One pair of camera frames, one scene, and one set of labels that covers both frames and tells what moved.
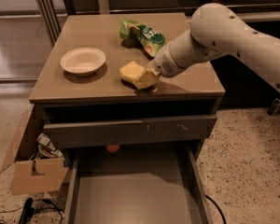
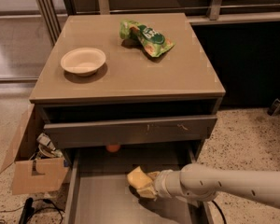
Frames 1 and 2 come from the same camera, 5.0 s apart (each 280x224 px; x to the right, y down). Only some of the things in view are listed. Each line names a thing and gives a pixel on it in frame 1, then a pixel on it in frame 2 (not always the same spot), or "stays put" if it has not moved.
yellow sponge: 131,71 -> 137,178
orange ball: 113,148 stays put
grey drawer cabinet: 133,152 stays put
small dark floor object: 276,105 stays put
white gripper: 162,63 -> 162,181
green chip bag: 150,39 stays put
